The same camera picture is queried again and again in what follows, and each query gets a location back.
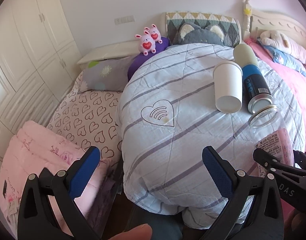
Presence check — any glass jar with pink label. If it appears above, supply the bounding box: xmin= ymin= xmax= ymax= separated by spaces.
xmin=248 ymin=105 xmax=295 ymax=166

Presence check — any white paper cup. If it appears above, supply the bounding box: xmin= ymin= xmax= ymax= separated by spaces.
xmin=213 ymin=61 xmax=242 ymax=114

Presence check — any operator thumb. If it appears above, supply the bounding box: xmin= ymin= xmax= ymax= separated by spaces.
xmin=110 ymin=224 xmax=152 ymax=240

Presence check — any pink folded blanket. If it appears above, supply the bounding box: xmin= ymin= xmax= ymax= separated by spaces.
xmin=0 ymin=120 xmax=119 ymax=238

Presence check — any pink fleece bed cover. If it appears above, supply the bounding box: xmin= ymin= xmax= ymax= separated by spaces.
xmin=244 ymin=37 xmax=306 ymax=221

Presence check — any blue black Cool Towel can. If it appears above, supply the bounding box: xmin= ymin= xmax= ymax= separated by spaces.
xmin=233 ymin=43 xmax=273 ymax=114

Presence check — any heart pattern bed sheet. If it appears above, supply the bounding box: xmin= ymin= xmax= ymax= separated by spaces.
xmin=47 ymin=74 xmax=122 ymax=168

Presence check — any blue cartoon pillow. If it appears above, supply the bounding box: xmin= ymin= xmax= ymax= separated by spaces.
xmin=257 ymin=39 xmax=306 ymax=77

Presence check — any white pink plush dog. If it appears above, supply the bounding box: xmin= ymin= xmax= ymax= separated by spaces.
xmin=260 ymin=30 xmax=306 ymax=65

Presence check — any striped white folded quilt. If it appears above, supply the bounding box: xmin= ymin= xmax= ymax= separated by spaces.
xmin=116 ymin=42 xmax=306 ymax=230

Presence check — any cream wooden headboard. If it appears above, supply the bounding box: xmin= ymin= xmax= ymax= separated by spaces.
xmin=241 ymin=0 xmax=306 ymax=48

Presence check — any cream wardrobe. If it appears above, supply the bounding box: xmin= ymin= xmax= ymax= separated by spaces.
xmin=0 ymin=0 xmax=81 ymax=168

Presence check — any grey flower pillow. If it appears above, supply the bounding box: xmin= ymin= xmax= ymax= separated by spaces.
xmin=79 ymin=56 xmax=135 ymax=93

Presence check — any diamond pattern quilted cushion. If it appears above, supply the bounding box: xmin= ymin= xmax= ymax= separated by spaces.
xmin=165 ymin=11 xmax=242 ymax=48

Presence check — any grey blue cat plush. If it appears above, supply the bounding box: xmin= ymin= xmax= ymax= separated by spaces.
xmin=173 ymin=23 xmax=224 ymax=46

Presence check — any purple cushion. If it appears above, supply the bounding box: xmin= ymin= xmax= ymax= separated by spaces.
xmin=128 ymin=37 xmax=170 ymax=81

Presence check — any cream small headboard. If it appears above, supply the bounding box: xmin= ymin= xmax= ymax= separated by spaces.
xmin=77 ymin=41 xmax=139 ymax=65

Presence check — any front pink bunny plush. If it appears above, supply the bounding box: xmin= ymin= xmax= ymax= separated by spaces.
xmin=135 ymin=30 xmax=156 ymax=56

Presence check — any pink bunny plush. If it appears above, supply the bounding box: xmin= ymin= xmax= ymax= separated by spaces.
xmin=144 ymin=24 xmax=163 ymax=44
xmin=135 ymin=30 xmax=156 ymax=56

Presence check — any rear pink bunny plush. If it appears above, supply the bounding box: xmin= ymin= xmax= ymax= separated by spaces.
xmin=144 ymin=24 xmax=163 ymax=44

